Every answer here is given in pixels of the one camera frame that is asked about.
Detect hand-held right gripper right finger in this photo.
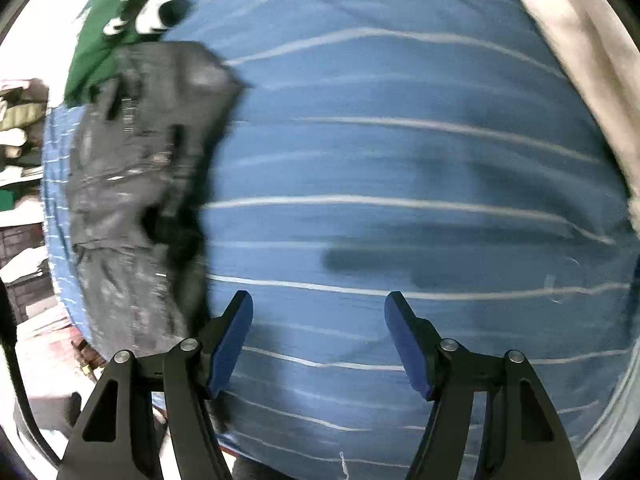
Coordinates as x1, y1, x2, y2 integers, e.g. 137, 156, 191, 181
384, 291, 582, 480

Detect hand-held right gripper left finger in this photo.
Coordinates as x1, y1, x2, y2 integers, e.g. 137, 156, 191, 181
56, 290, 254, 480

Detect dark grey pants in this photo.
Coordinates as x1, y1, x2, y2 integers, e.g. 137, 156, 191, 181
67, 41, 251, 361

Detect blue striped bed sheet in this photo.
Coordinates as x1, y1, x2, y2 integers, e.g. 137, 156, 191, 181
42, 0, 640, 480

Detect pile of clutter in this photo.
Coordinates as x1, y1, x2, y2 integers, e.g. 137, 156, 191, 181
0, 77, 51, 281

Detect green printed garment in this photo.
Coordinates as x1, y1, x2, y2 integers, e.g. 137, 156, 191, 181
64, 0, 193, 108

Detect beige blanket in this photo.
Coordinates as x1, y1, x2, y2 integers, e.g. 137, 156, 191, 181
502, 0, 640, 231

